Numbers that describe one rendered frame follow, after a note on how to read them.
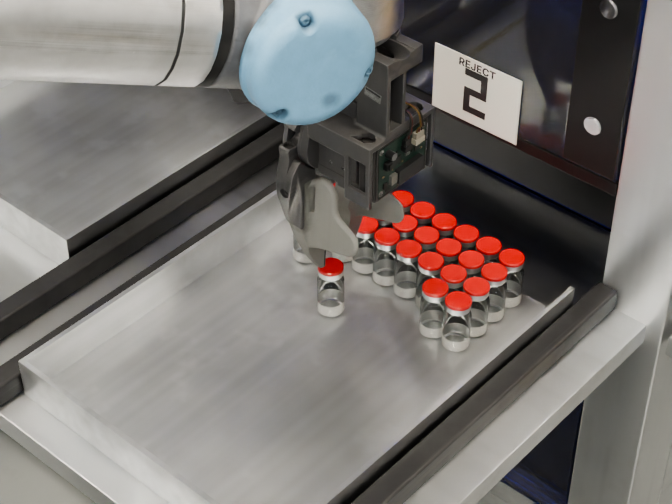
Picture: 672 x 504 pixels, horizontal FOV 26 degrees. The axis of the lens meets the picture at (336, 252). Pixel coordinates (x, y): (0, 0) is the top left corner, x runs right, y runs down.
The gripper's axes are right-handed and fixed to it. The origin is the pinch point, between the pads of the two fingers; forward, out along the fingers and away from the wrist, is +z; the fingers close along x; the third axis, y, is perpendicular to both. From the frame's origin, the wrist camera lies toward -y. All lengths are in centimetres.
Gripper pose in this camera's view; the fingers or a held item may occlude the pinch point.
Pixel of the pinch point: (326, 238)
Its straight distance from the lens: 112.3
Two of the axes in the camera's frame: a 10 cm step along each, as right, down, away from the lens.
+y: 7.5, 4.3, -5.1
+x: 6.7, -4.8, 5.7
